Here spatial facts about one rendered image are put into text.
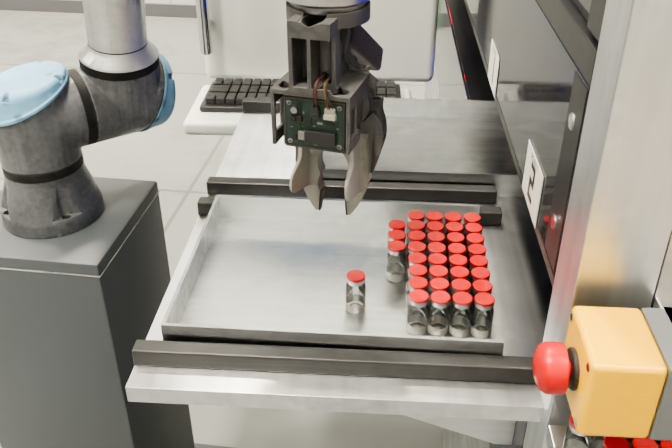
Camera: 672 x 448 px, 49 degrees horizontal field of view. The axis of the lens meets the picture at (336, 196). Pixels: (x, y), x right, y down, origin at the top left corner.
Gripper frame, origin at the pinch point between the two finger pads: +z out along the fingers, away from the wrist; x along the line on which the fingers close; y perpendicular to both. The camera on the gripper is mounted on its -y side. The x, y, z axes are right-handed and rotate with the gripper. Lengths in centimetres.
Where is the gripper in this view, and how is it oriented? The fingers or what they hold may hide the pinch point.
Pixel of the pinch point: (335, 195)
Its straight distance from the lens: 73.3
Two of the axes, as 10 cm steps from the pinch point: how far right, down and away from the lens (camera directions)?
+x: 9.5, 1.5, -2.6
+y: -3.1, 4.8, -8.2
